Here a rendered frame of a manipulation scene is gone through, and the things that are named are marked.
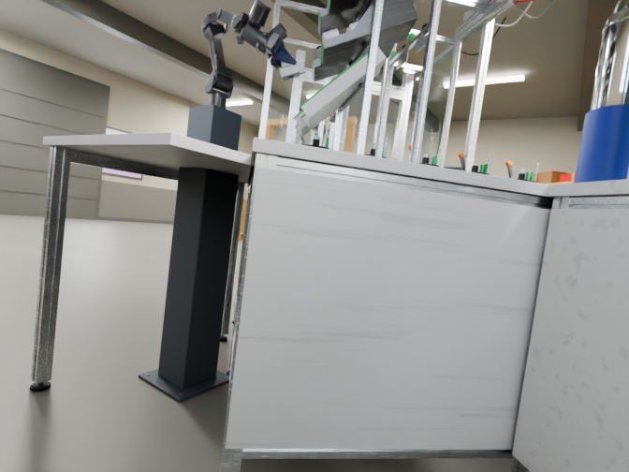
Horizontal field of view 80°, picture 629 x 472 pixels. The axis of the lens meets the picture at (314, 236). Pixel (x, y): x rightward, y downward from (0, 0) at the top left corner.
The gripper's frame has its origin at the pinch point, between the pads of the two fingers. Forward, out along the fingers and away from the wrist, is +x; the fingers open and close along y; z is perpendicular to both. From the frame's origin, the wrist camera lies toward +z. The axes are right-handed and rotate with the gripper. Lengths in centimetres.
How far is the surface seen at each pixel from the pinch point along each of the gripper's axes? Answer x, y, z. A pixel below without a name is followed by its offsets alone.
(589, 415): 105, -62, -41
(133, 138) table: -13, -38, -47
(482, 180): 65, -44, -9
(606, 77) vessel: 86, -20, 42
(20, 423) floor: -2, -30, -137
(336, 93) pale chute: 22.3, -22.9, -6.0
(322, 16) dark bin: 3.6, -6.7, 15.8
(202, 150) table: 4, -39, -40
